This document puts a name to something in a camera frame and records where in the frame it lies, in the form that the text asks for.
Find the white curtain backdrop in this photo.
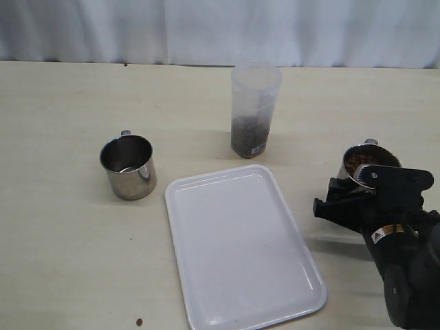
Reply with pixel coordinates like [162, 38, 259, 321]
[1, 1, 439, 68]

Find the tall translucent plastic container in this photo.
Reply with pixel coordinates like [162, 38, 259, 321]
[231, 61, 283, 158]

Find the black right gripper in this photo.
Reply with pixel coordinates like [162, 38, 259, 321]
[313, 165, 434, 237]

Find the white plastic tray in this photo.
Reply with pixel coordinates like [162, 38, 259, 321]
[164, 164, 328, 329]

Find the steel mug with kibble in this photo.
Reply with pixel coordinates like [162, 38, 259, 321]
[336, 139, 402, 190]

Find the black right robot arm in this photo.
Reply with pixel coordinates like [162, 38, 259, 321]
[313, 165, 439, 329]

